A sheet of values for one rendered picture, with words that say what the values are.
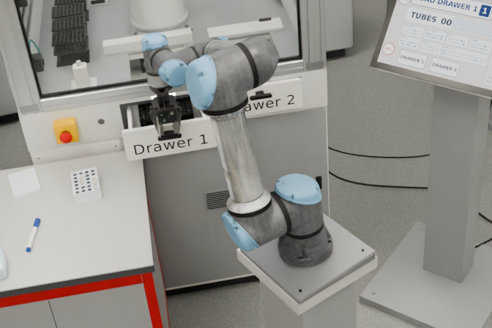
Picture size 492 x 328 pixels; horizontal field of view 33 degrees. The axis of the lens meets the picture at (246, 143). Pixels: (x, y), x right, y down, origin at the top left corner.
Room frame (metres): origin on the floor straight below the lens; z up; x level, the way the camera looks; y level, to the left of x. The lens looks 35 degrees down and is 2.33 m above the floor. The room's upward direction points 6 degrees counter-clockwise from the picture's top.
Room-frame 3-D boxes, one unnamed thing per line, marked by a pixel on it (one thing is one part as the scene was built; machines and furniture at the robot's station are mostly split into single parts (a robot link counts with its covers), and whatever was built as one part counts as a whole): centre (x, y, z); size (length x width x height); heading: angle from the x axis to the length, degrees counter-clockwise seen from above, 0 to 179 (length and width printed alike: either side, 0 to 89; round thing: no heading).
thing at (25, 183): (2.13, 0.72, 0.77); 0.13 x 0.09 x 0.02; 19
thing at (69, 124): (2.25, 0.58, 0.88); 0.07 x 0.05 x 0.07; 96
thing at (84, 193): (2.07, 0.52, 0.78); 0.12 x 0.08 x 0.04; 11
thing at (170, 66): (2.02, 0.17, 1.20); 0.11 x 0.11 x 0.08; 25
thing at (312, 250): (1.68, -0.13, 0.83); 0.15 x 0.15 x 0.10
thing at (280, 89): (2.33, -0.06, 0.87); 0.29 x 0.02 x 0.11; 96
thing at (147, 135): (2.15, 0.24, 0.87); 0.29 x 0.02 x 0.11; 96
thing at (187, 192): (2.78, 0.26, 0.40); 1.03 x 0.95 x 0.80; 96
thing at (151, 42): (2.10, 0.23, 1.20); 0.09 x 0.08 x 0.11; 25
